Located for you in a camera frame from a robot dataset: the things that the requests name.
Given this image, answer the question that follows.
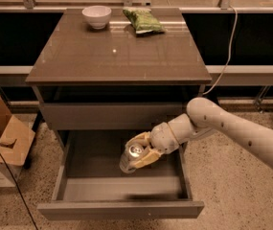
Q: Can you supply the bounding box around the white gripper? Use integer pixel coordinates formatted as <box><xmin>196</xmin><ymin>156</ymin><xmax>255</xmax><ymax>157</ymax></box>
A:
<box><xmin>125</xmin><ymin>123</ymin><xmax>179</xmax><ymax>169</ymax></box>

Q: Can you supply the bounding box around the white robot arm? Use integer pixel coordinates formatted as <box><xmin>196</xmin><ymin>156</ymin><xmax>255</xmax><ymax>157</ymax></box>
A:
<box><xmin>120</xmin><ymin>97</ymin><xmax>273</xmax><ymax>173</ymax></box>

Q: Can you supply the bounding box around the green chip bag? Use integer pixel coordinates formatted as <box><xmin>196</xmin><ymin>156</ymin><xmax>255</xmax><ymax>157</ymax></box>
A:
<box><xmin>123</xmin><ymin>7</ymin><xmax>164</xmax><ymax>35</ymax></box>

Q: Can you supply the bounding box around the black cable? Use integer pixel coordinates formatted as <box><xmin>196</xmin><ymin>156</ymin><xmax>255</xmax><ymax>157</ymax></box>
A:
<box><xmin>0</xmin><ymin>125</ymin><xmax>39</xmax><ymax>230</ymax></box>

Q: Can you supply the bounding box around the open grey middle drawer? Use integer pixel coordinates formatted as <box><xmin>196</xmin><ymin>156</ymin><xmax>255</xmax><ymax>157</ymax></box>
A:
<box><xmin>37</xmin><ymin>130</ymin><xmax>204</xmax><ymax>220</ymax></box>

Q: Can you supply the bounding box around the open cardboard box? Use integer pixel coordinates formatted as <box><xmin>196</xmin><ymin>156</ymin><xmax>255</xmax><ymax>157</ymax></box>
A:
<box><xmin>0</xmin><ymin>97</ymin><xmax>35</xmax><ymax>187</ymax></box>

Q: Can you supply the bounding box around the green 7up soda can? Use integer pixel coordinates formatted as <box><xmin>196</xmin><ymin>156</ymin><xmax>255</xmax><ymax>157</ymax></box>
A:
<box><xmin>119</xmin><ymin>144</ymin><xmax>144</xmax><ymax>173</ymax></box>

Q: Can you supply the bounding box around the closed grey top drawer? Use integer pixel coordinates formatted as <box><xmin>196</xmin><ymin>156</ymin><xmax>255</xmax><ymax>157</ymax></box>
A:
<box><xmin>40</xmin><ymin>103</ymin><xmax>186</xmax><ymax>130</ymax></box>

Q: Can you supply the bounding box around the grey drawer cabinet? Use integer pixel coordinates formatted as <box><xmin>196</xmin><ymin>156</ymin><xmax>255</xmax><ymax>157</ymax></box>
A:
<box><xmin>25</xmin><ymin>7</ymin><xmax>213</xmax><ymax>151</ymax></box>

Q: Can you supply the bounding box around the white power cable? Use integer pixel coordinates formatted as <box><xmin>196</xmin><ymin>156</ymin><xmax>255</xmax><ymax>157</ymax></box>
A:
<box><xmin>202</xmin><ymin>6</ymin><xmax>239</xmax><ymax>97</ymax></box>

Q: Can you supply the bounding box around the white ceramic bowl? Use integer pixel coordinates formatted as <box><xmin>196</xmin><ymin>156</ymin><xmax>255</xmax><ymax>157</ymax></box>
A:
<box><xmin>82</xmin><ymin>6</ymin><xmax>112</xmax><ymax>30</ymax></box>

